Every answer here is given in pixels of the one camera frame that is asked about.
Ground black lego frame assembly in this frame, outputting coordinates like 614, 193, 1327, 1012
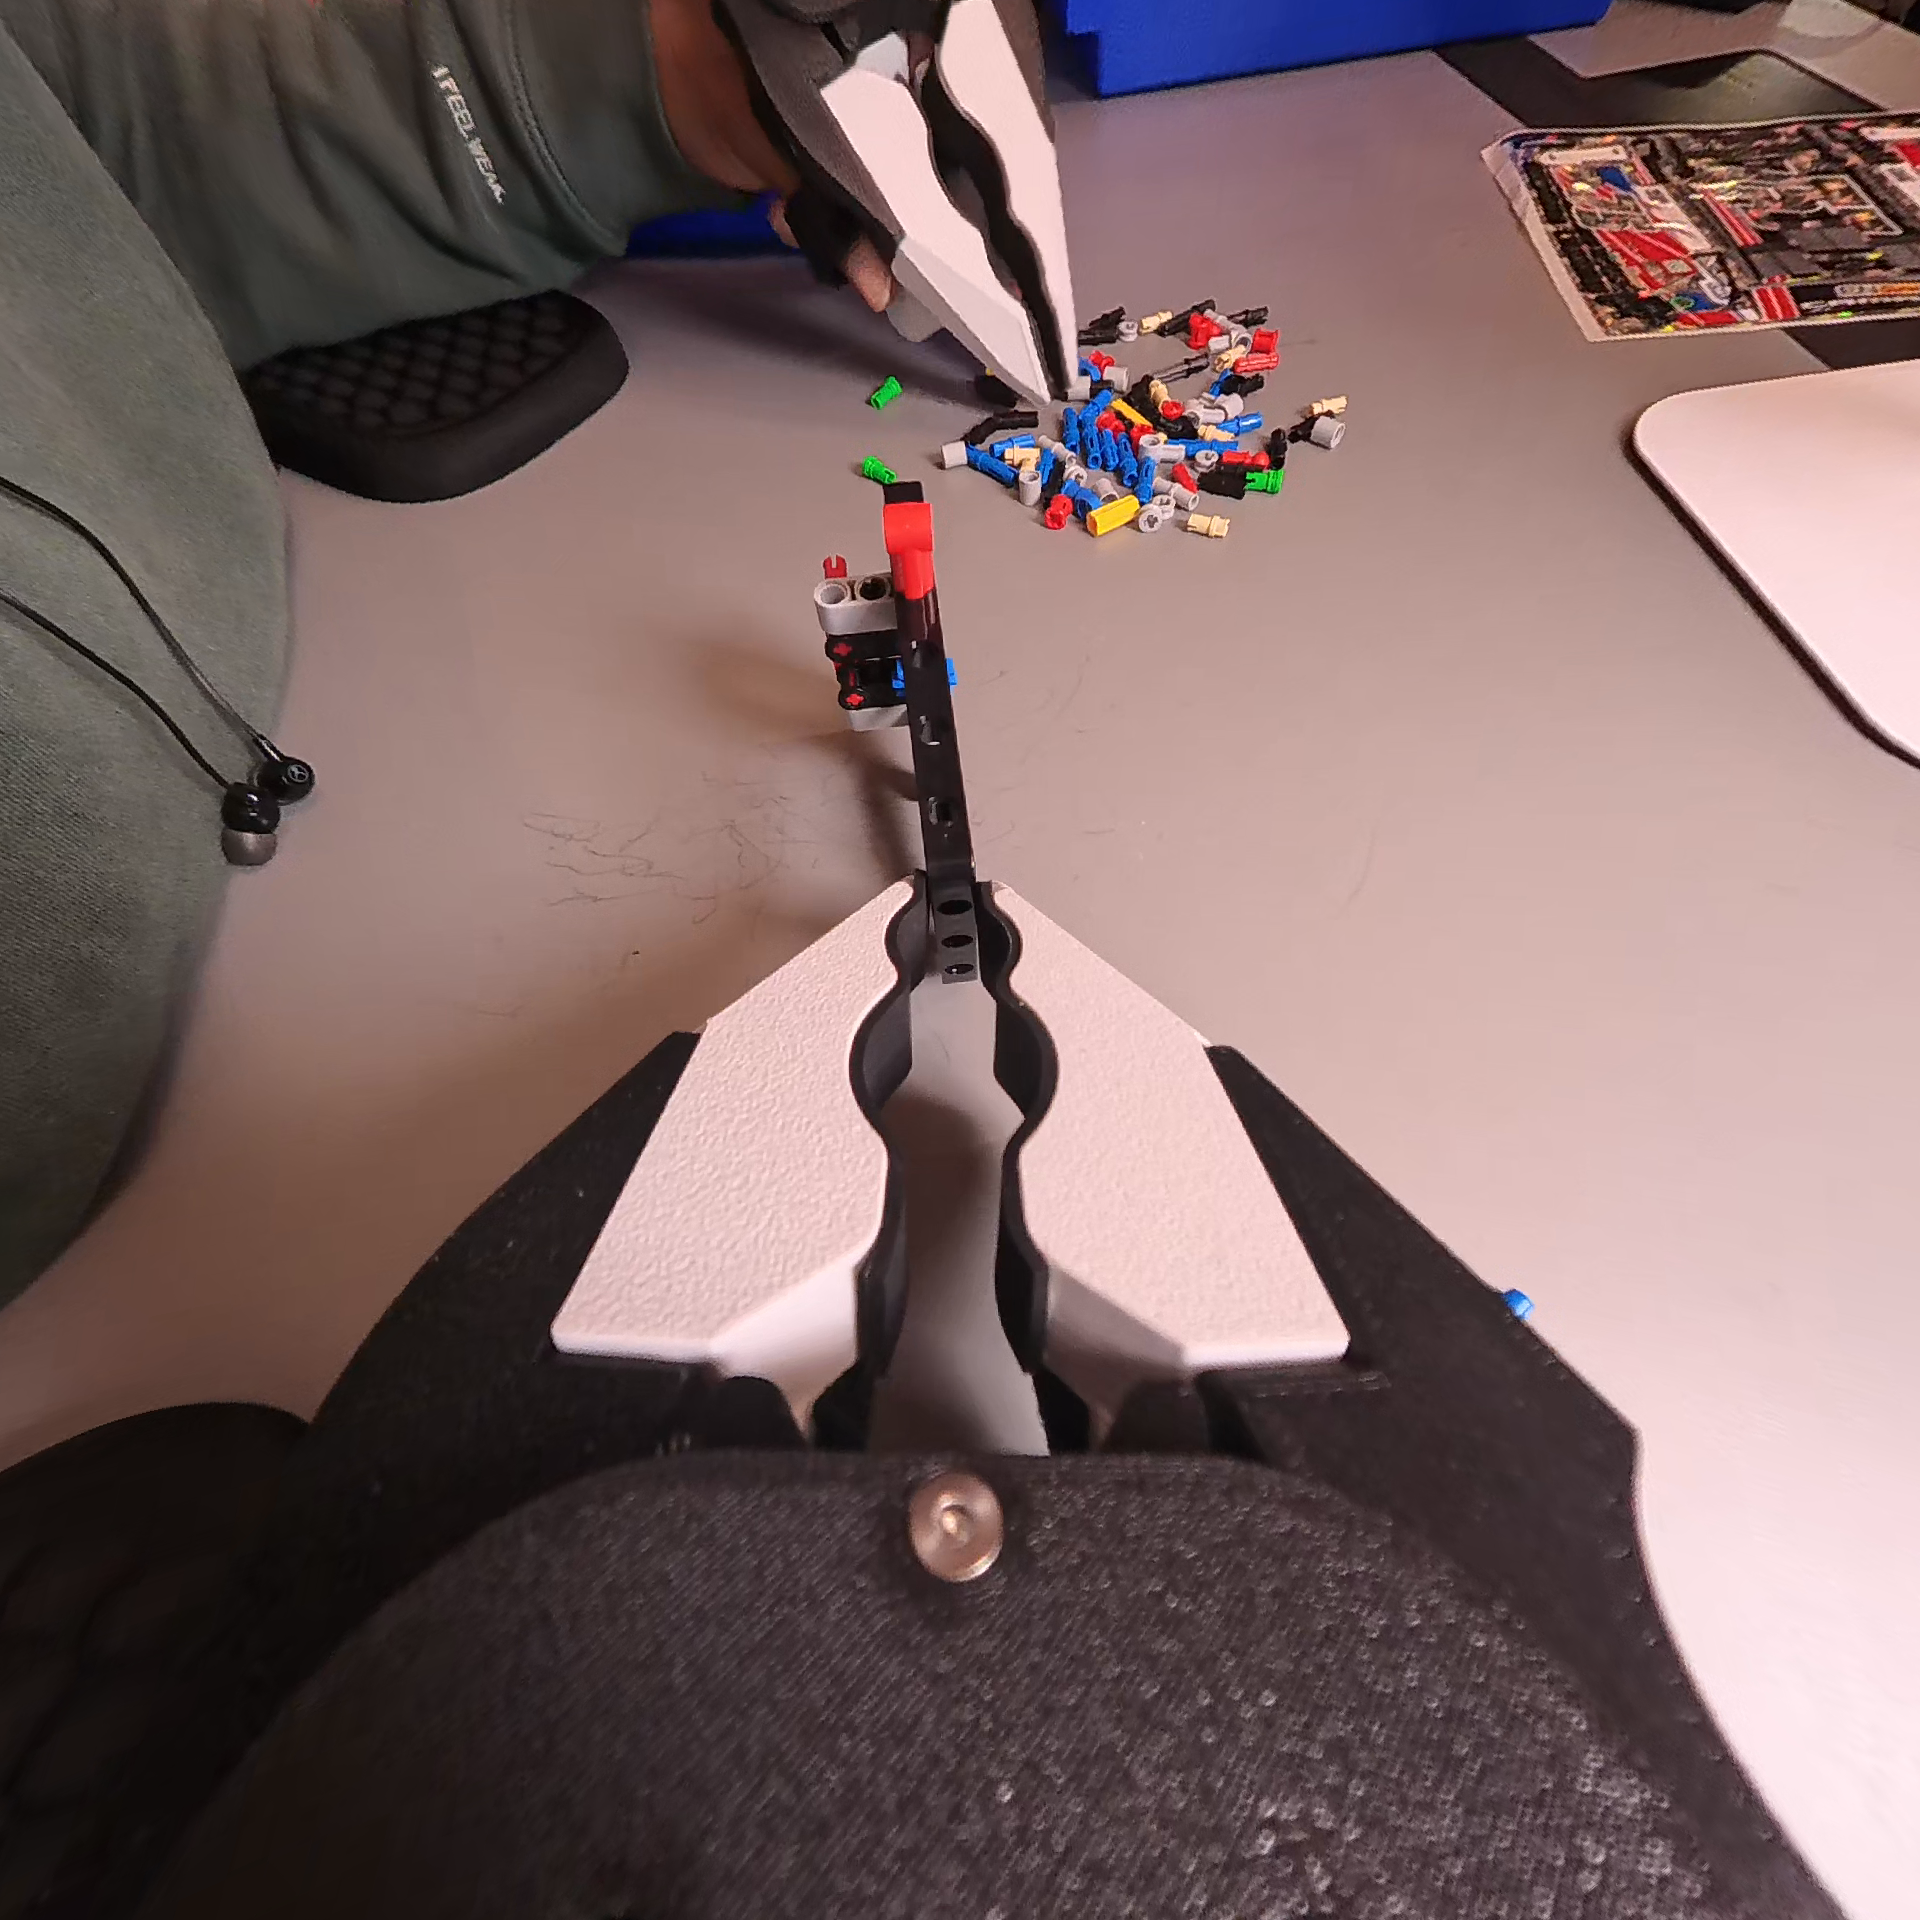
815, 485, 982, 983

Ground blue plastic bin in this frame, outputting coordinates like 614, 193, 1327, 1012
630, 202, 790, 259
1042, 0, 1615, 98

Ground black knit cloth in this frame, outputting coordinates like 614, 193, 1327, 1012
249, 291, 630, 503
0, 1402, 311, 1920

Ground black wired earphones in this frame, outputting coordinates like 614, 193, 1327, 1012
0, 476, 316, 869

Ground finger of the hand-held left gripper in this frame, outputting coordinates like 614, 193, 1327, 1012
932, 0, 1085, 395
817, 67, 1056, 410

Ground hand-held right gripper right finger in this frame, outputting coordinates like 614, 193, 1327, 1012
982, 882, 1353, 1451

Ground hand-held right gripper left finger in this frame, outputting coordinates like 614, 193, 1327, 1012
553, 880, 921, 1451

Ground person's left hand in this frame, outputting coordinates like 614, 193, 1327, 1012
655, 0, 904, 318

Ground person's left forearm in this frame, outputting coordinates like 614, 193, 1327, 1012
30, 0, 709, 369

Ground lego instruction booklet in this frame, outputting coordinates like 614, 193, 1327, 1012
1483, 111, 1920, 342

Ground pile of small lego pieces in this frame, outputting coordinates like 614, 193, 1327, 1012
942, 301, 1349, 539

